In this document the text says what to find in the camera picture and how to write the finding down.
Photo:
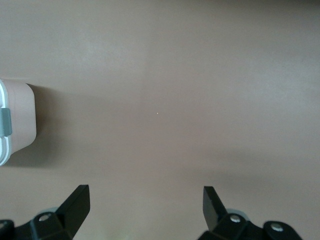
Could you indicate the white box lid grey latches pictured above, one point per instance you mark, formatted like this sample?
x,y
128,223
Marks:
x,y
5,120

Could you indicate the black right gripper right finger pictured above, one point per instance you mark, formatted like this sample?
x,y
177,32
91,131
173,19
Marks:
x,y
215,215

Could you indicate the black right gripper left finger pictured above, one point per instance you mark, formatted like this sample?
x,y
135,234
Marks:
x,y
72,212

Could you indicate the pink plastic storage box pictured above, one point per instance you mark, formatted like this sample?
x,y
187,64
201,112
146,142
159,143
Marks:
x,y
23,115

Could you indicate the brown table cover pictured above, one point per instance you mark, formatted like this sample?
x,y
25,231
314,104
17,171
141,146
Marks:
x,y
175,75

